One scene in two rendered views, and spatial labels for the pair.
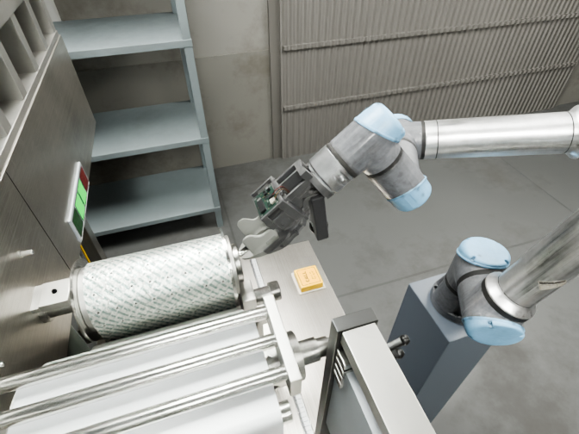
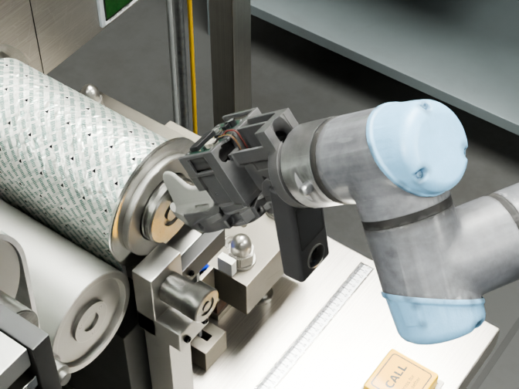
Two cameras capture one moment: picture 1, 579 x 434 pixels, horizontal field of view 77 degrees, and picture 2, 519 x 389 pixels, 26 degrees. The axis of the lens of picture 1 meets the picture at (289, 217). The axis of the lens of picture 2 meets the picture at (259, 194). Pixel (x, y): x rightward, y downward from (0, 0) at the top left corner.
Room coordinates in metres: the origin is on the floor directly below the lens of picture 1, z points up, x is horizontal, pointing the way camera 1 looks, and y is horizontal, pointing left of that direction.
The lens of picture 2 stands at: (0.08, -0.57, 2.12)
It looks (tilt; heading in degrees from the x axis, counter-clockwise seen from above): 48 degrees down; 54
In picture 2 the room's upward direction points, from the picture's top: straight up
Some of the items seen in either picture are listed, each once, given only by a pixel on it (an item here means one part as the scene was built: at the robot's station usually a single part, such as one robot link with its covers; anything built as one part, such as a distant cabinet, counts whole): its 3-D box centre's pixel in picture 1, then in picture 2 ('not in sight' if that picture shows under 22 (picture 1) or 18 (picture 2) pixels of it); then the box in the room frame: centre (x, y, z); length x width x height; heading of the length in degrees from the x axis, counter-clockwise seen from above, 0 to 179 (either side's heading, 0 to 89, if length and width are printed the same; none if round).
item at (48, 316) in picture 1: (65, 305); not in sight; (0.36, 0.39, 1.25); 0.07 x 0.04 x 0.04; 108
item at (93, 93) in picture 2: not in sight; (90, 97); (0.57, 0.49, 1.05); 0.04 x 0.04 x 0.04
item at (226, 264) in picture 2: not in sight; (227, 263); (0.55, 0.15, 1.04); 0.02 x 0.01 x 0.02; 108
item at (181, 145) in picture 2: (228, 265); (157, 202); (0.45, 0.12, 1.25); 0.15 x 0.01 x 0.15; 18
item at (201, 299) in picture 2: (274, 290); (199, 302); (0.44, 0.03, 1.18); 0.04 x 0.02 x 0.04; 18
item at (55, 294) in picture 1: (52, 294); not in sight; (0.36, 0.40, 1.28); 0.06 x 0.05 x 0.02; 108
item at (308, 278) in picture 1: (308, 278); (400, 384); (0.67, -0.06, 0.91); 0.07 x 0.07 x 0.02; 18
